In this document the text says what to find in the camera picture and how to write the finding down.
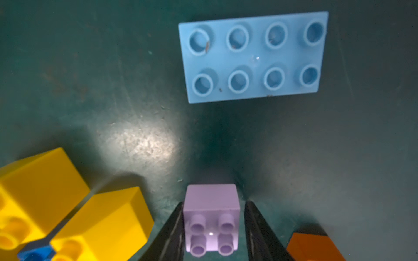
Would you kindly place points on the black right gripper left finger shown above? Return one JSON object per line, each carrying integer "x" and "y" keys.
{"x": 169, "y": 244}

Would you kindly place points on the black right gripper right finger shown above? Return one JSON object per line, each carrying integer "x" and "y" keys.
{"x": 262, "y": 243}

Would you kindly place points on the orange lego brick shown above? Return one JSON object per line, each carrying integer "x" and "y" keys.
{"x": 310, "y": 247}

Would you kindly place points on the purple lego brick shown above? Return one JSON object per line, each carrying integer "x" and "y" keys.
{"x": 211, "y": 219}

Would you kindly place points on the yellow lego brick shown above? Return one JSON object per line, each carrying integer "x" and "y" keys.
{"x": 111, "y": 226}
{"x": 37, "y": 193}

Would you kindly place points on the blue lego brick centre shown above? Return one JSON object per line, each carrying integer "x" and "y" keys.
{"x": 39, "y": 250}

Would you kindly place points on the light blue lego base plate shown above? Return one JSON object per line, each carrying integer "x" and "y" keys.
{"x": 253, "y": 57}

